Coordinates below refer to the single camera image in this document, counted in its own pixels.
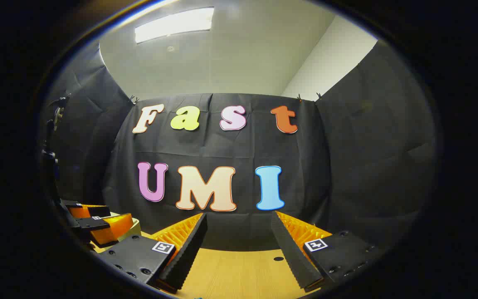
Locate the wooden desktop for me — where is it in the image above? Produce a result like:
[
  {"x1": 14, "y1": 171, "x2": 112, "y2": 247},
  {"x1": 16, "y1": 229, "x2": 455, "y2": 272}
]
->
[{"x1": 94, "y1": 231, "x2": 322, "y2": 299}]

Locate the black backdrop cloth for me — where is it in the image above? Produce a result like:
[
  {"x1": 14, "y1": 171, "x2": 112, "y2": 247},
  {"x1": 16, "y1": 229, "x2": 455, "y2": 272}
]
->
[{"x1": 42, "y1": 39, "x2": 441, "y2": 254}]

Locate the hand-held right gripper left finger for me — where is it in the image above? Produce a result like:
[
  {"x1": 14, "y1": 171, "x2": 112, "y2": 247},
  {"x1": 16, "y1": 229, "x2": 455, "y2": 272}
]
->
[{"x1": 97, "y1": 213, "x2": 208, "y2": 294}]

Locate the rectangular ceiling light panel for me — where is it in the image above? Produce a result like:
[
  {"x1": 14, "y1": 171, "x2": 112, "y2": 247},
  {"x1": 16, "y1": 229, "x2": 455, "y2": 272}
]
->
[{"x1": 134, "y1": 7, "x2": 215, "y2": 44}]

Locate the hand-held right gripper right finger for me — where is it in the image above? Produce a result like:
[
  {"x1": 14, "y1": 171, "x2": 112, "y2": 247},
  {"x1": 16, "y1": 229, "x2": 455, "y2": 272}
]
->
[{"x1": 270, "y1": 211, "x2": 380, "y2": 293}]

